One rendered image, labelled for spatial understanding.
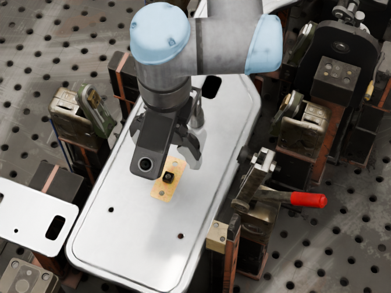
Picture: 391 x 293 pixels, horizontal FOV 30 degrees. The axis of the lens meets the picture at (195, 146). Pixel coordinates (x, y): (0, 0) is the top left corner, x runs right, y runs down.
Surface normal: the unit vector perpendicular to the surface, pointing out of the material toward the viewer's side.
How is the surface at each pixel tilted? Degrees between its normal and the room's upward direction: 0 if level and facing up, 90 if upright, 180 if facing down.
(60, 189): 0
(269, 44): 37
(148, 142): 28
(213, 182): 0
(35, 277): 0
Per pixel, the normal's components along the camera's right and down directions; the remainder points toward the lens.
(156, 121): -0.16, 0.03
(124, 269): -0.01, -0.44
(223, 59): 0.02, 0.56
